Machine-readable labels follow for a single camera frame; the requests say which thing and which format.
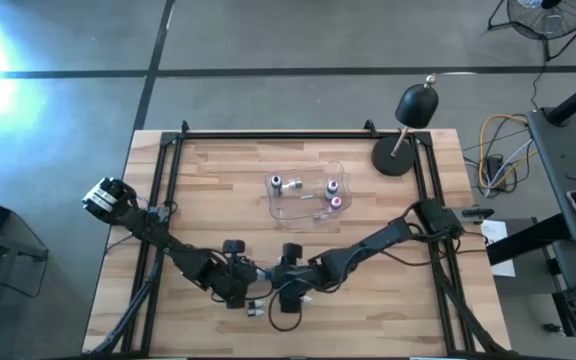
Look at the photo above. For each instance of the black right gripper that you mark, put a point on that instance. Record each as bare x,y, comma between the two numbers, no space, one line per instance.
293,282

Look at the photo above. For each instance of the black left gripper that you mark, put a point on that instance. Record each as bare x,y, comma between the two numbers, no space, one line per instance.
238,282

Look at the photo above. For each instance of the small black food coloring bottle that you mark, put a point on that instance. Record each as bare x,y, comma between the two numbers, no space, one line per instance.
254,303
254,313

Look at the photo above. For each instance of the large blue food coloring bottle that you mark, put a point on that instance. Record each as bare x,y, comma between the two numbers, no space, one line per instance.
264,275

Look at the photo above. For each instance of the large pink food coloring bottle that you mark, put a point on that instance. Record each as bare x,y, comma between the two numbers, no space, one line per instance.
336,203

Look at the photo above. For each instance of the small teal food coloring bottle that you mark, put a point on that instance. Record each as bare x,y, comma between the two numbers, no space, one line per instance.
297,184

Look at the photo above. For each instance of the large purple food coloring bottle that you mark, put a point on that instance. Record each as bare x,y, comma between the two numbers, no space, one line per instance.
333,189

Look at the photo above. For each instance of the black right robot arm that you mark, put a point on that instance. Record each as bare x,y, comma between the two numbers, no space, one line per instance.
368,245

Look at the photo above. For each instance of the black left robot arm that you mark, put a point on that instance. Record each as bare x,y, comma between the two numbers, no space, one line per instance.
178,250

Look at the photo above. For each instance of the clear plastic bin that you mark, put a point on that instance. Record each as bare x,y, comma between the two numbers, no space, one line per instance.
308,210

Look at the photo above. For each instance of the white paper sheet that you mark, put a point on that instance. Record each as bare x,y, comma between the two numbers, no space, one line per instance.
503,260

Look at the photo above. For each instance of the black desk lamp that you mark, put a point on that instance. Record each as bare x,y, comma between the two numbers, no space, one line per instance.
416,105

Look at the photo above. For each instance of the dark side stand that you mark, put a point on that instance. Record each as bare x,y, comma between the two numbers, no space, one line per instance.
18,250

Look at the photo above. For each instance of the black power strip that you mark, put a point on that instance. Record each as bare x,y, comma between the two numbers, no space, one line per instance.
493,165

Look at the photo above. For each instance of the black metal beam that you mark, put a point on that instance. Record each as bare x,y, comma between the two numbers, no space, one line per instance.
528,240

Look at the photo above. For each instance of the small black caster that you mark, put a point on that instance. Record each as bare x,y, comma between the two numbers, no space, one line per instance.
551,328

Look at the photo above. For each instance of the dark grey side desk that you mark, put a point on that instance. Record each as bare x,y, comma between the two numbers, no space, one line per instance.
563,160

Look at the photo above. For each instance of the black floor fan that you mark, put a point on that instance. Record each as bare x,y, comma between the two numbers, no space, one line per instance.
568,25

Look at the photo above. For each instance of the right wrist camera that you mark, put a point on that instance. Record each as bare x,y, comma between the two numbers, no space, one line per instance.
292,251

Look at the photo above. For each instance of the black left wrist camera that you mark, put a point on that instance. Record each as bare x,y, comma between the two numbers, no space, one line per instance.
233,246

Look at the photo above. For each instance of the black aluminium table frame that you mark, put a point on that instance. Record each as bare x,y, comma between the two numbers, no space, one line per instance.
268,135

